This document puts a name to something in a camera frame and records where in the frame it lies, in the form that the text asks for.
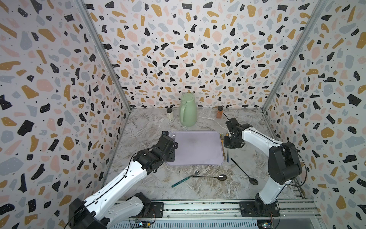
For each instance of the green handle silver fork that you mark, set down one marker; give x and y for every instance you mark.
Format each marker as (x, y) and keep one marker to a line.
(186, 178)

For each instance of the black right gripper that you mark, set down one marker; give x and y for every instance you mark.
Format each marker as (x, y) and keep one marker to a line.
(226, 146)

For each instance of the green plastic jug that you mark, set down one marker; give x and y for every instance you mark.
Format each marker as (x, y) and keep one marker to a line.
(188, 110)

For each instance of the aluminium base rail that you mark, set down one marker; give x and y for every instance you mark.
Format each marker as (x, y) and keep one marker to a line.
(227, 214)

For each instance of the orange spice bottle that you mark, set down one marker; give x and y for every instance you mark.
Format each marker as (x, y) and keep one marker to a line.
(219, 112)

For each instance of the aluminium corner post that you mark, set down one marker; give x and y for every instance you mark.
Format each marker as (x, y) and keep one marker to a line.
(319, 7)
(80, 5)

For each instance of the dark metal spoon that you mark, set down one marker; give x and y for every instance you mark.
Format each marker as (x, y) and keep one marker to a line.
(221, 177)

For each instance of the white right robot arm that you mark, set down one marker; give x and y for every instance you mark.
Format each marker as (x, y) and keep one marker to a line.
(283, 162)

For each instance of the lilac plastic tray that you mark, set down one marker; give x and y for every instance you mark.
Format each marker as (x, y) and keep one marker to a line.
(197, 148)

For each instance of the aluminium corner post right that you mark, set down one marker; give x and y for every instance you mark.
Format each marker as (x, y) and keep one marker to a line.
(319, 7)

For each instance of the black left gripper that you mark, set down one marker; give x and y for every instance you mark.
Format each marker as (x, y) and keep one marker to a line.
(172, 154)

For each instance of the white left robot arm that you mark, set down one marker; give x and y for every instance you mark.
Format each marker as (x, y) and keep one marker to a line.
(102, 211)

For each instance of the aluminium corner post left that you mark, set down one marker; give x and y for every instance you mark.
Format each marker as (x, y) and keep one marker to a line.
(80, 5)

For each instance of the gold ornate fork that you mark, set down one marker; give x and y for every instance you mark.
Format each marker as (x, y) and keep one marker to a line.
(222, 136)

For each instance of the white spice bottle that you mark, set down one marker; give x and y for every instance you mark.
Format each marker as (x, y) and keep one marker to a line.
(169, 114)

